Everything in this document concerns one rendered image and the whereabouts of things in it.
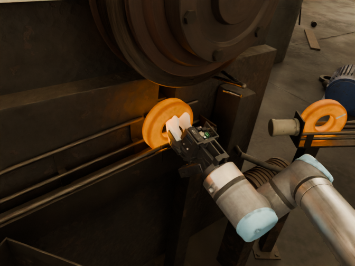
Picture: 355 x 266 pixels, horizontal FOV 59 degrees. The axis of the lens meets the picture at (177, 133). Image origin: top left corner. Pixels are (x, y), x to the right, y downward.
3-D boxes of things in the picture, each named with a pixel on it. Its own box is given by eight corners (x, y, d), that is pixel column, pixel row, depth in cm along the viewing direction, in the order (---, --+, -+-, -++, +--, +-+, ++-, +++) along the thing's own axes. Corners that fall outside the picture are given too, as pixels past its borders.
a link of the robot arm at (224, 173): (234, 190, 80) (205, 205, 74) (222, 174, 82) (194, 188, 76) (250, 170, 73) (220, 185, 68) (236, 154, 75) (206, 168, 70)
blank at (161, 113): (139, 107, 80) (147, 114, 78) (187, 89, 87) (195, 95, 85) (142, 154, 89) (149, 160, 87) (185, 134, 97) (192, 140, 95)
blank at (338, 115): (304, 143, 114) (308, 149, 111) (292, 112, 106) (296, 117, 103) (346, 123, 111) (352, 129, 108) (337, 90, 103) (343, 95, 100)
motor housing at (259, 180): (208, 260, 138) (234, 168, 108) (242, 237, 151) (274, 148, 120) (229, 284, 131) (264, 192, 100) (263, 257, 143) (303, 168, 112)
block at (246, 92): (204, 143, 114) (216, 83, 100) (220, 136, 118) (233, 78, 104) (224, 160, 107) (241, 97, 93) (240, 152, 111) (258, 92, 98)
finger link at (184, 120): (181, 100, 84) (202, 124, 80) (175, 115, 89) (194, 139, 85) (172, 102, 83) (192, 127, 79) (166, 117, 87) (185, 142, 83)
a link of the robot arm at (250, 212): (253, 243, 74) (242, 248, 65) (220, 200, 80) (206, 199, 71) (284, 218, 72) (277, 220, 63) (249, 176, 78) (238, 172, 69)
